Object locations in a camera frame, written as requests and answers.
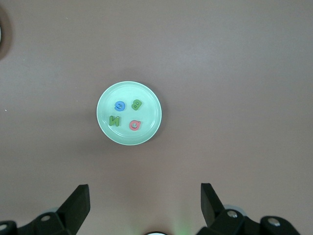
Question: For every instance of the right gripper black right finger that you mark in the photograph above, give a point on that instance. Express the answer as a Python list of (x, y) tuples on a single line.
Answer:
[(227, 224)]

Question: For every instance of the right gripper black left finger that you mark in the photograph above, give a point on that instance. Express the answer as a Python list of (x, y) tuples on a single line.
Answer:
[(61, 222)]

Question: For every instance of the green foam letter N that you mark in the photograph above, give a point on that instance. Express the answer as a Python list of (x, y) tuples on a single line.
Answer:
[(111, 121)]

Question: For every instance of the red foam letter Q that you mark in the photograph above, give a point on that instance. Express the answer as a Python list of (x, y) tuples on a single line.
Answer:
[(130, 126)]

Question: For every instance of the blue foam letter G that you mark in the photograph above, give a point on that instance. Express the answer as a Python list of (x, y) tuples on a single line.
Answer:
[(123, 106)]

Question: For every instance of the green foam letter B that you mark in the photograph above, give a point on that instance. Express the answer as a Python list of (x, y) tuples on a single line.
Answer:
[(135, 106)]

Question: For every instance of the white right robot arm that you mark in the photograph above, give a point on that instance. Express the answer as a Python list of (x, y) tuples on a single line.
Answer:
[(156, 233)]

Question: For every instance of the green plate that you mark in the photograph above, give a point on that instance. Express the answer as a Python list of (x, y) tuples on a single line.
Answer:
[(146, 98)]

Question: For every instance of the brown table cover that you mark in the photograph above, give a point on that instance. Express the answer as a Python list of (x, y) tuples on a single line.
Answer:
[(220, 73)]

